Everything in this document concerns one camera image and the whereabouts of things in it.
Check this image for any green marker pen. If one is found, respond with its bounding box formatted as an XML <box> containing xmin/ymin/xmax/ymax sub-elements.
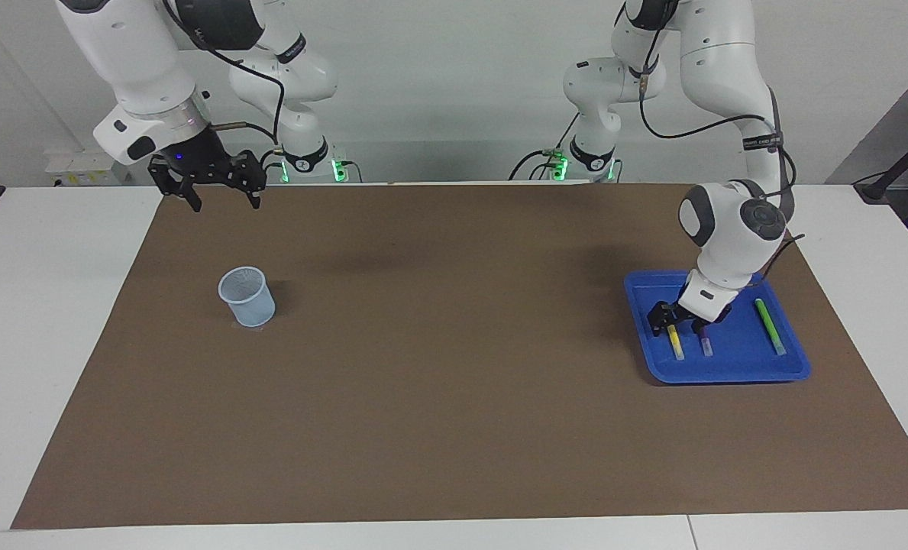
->
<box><xmin>754</xmin><ymin>298</ymin><xmax>787</xmax><ymax>356</ymax></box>

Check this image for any blue plastic tray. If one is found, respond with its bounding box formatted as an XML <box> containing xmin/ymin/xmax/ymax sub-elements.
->
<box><xmin>624</xmin><ymin>270</ymin><xmax>812</xmax><ymax>384</ymax></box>

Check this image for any white power strip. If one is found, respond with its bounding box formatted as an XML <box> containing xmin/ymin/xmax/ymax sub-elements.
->
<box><xmin>45</xmin><ymin>149</ymin><xmax>131</xmax><ymax>186</ymax></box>

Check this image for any translucent plastic cup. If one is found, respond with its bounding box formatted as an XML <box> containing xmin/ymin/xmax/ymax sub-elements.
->
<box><xmin>218</xmin><ymin>267</ymin><xmax>276</xmax><ymax>328</ymax></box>

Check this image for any brown table mat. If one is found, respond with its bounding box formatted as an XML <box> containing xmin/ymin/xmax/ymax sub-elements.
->
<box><xmin>11</xmin><ymin>182</ymin><xmax>908</xmax><ymax>530</ymax></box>

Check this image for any black slanted pole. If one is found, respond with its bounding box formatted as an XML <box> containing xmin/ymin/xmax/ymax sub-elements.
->
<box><xmin>855</xmin><ymin>122</ymin><xmax>908</xmax><ymax>203</ymax></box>

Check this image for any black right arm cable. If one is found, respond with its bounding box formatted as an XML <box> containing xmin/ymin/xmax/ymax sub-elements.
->
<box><xmin>162</xmin><ymin>0</ymin><xmax>286</xmax><ymax>147</ymax></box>

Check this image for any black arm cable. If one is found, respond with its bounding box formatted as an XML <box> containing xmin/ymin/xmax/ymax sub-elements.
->
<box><xmin>637</xmin><ymin>31</ymin><xmax>806</xmax><ymax>285</ymax></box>
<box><xmin>162</xmin><ymin>0</ymin><xmax>286</xmax><ymax>147</ymax></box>

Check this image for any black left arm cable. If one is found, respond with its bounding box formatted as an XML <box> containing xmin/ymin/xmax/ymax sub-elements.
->
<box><xmin>637</xmin><ymin>31</ymin><xmax>806</xmax><ymax>285</ymax></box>

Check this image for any black left base cable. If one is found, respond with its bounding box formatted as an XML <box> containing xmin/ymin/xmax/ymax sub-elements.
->
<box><xmin>509</xmin><ymin>113</ymin><xmax>581</xmax><ymax>182</ymax></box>

